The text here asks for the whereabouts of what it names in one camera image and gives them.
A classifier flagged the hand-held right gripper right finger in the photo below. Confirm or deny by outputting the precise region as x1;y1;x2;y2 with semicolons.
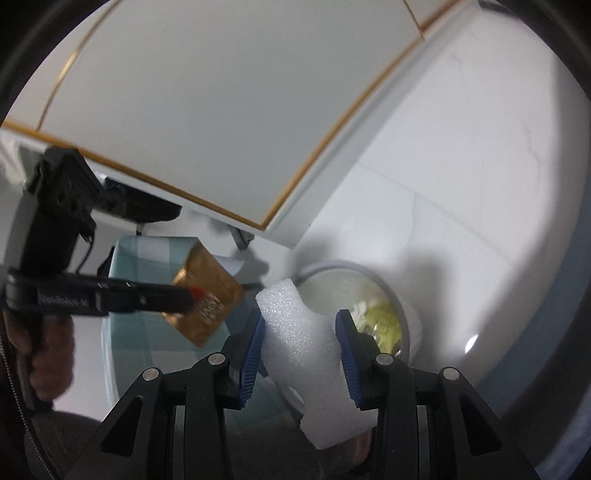
335;309;542;480

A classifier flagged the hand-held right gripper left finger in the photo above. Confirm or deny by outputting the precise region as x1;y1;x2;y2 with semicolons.
69;307;267;480

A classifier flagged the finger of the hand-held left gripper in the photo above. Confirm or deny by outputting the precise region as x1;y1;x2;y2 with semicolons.
98;276;207;318

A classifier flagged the notched white foam piece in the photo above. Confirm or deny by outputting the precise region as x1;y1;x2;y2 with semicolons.
255;278;378;451

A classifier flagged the yellow printed plastic bag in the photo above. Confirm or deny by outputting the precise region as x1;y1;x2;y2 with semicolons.
353;302;399;356

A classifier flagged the golden sachet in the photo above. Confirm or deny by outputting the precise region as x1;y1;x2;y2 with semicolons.
161;242;246;349

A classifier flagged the white lined trash bin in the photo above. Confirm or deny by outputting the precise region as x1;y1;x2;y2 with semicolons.
294;260;423;372

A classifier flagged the person's left hand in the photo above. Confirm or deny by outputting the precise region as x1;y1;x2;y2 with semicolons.
7;313;75;403

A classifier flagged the blue checked tablecloth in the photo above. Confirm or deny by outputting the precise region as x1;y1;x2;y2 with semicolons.
100;234;301;418

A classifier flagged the white cabinet with gold trim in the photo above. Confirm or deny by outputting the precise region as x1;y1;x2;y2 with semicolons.
0;0;481;245

